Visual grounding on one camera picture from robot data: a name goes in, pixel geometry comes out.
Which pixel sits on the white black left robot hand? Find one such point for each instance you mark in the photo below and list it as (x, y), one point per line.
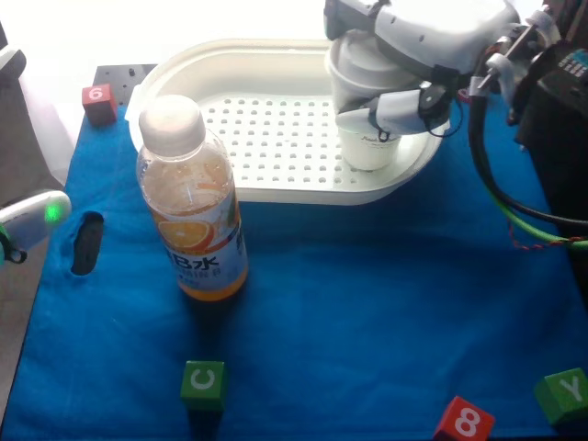
(32, 220)

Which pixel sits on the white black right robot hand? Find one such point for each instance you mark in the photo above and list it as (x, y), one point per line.
(427, 32)

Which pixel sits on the white cup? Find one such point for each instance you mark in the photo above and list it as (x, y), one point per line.
(369, 151)

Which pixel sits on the orange juice bottle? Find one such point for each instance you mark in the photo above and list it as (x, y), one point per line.
(197, 229)

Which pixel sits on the white perforated oval tray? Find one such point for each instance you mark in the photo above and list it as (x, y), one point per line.
(275, 138)

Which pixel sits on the red number 6 block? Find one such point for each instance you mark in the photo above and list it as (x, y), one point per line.
(98, 103)

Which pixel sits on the black equipment housing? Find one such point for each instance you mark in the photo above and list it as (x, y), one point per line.
(560, 138)

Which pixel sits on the green letter C block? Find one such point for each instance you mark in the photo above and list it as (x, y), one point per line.
(202, 383)

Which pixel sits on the blue table cloth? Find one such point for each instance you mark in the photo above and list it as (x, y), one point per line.
(367, 298)

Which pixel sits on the green letter Y block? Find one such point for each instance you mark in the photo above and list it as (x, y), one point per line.
(562, 397)

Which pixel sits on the red number 8 block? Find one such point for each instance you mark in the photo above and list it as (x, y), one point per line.
(464, 420)

